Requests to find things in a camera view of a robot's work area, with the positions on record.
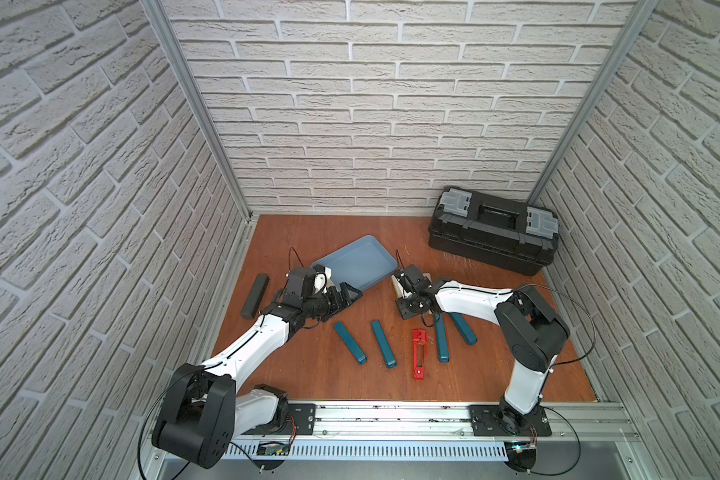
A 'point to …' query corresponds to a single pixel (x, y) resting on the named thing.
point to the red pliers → (420, 338)
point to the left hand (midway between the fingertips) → (357, 296)
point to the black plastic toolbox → (502, 232)
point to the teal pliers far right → (461, 325)
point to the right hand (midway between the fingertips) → (408, 305)
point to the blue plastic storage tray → (360, 265)
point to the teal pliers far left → (351, 344)
